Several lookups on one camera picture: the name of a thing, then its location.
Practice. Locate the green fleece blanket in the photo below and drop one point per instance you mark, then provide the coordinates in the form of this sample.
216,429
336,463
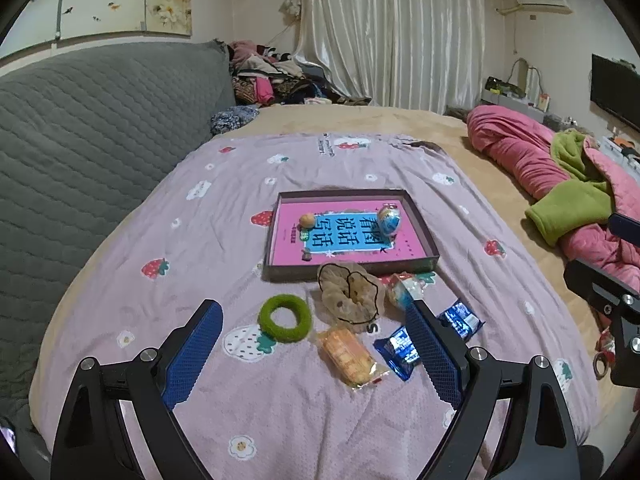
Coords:
570,200

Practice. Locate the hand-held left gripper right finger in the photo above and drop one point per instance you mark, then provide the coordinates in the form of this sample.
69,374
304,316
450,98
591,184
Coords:
430,350

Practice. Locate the white satin curtain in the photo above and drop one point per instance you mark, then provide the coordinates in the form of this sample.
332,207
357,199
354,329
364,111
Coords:
390,35

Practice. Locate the black flat television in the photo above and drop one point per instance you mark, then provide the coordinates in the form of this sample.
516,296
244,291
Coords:
615,87

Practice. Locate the blue snack packet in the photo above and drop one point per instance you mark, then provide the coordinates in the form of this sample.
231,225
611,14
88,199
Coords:
395,352
462,320

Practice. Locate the pink and blue book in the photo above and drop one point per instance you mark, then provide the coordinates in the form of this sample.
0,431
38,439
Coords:
345,240

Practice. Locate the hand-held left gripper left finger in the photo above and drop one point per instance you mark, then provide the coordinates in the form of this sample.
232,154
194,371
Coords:
200,340

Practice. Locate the blue globe egg toy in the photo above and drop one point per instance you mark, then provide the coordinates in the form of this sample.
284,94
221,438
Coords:
389,220

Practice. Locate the pile of clothes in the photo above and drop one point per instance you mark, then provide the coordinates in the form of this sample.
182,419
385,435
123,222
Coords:
270,75

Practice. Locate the pink quilt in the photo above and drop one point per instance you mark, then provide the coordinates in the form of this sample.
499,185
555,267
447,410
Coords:
515,155

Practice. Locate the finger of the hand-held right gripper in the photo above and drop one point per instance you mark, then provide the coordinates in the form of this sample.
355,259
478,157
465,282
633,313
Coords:
627,230
595,282

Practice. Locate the grey quilted headboard cover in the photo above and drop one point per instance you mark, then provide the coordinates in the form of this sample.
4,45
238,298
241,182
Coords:
100,135

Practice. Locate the blue floral cloth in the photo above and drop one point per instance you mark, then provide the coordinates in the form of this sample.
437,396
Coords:
232,120

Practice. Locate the beige brown hair scrunchie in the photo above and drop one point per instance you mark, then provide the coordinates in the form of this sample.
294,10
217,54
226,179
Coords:
335,300

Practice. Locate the shallow purple cardboard box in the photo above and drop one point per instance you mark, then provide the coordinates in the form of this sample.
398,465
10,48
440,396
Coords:
350,272

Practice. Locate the small orange ball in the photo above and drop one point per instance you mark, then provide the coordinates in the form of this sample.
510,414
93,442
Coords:
307,221

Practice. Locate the orange cracker packet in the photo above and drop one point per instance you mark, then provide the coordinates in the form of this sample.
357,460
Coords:
347,357

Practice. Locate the brown tape roll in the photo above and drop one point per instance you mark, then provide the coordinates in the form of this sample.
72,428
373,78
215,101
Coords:
602,365

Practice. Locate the pink strawberry printed blanket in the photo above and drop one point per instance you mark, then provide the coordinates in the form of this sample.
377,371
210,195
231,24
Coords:
200,240

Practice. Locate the cluttered grey side table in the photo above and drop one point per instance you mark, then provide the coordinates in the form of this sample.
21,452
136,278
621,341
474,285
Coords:
510,97

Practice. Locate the white red snack packet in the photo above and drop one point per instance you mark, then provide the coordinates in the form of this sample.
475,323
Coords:
400,292

